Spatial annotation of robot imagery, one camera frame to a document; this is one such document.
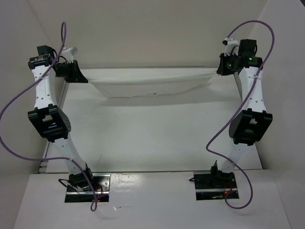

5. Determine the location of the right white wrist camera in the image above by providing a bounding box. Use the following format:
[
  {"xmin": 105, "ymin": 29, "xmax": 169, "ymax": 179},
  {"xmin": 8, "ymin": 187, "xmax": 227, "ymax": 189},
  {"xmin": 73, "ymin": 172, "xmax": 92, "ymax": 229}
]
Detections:
[{"xmin": 223, "ymin": 38, "xmax": 239, "ymax": 56}]

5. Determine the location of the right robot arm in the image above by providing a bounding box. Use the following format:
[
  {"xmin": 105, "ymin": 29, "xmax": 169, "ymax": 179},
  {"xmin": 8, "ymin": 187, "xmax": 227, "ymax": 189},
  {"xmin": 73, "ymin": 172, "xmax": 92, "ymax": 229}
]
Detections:
[{"xmin": 208, "ymin": 38, "xmax": 273, "ymax": 187}]

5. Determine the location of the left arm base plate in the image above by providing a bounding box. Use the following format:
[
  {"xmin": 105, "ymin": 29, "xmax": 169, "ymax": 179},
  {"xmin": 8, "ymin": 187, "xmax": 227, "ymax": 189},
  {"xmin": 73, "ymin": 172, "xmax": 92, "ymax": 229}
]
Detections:
[{"xmin": 64, "ymin": 173, "xmax": 111, "ymax": 203}]

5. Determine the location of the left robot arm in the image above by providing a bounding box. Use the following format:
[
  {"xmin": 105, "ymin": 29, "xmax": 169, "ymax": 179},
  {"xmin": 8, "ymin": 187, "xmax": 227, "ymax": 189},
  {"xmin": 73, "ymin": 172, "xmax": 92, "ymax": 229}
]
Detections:
[{"xmin": 28, "ymin": 45, "xmax": 95, "ymax": 191}]

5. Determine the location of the white tank top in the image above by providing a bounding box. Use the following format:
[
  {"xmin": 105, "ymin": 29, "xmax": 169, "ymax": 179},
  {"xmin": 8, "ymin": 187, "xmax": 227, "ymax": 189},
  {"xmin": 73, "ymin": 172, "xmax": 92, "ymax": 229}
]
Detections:
[{"xmin": 81, "ymin": 67, "xmax": 217, "ymax": 98}]

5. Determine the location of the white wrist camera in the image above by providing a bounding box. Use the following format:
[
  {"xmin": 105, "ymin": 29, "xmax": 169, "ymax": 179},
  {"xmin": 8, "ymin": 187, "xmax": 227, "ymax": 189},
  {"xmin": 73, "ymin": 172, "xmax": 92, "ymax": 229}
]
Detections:
[
  {"xmin": 223, "ymin": 38, "xmax": 239, "ymax": 56},
  {"xmin": 61, "ymin": 47, "xmax": 78, "ymax": 63}
]

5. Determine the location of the aluminium table edge rail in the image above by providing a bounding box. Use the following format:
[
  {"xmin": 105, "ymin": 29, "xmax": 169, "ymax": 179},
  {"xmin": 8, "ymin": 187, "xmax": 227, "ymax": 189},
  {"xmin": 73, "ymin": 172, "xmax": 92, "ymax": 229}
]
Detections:
[{"xmin": 32, "ymin": 66, "xmax": 77, "ymax": 160}]

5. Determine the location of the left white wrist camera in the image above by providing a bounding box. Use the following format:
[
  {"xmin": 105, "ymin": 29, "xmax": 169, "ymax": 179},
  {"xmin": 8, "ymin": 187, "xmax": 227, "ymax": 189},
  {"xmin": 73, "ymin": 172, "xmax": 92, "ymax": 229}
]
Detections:
[{"xmin": 61, "ymin": 47, "xmax": 78, "ymax": 63}]

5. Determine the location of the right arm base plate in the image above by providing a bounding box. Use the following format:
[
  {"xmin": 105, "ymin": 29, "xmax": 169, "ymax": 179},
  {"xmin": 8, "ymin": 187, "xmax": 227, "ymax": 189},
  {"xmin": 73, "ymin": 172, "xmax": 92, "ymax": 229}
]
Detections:
[{"xmin": 189, "ymin": 171, "xmax": 239, "ymax": 201}]

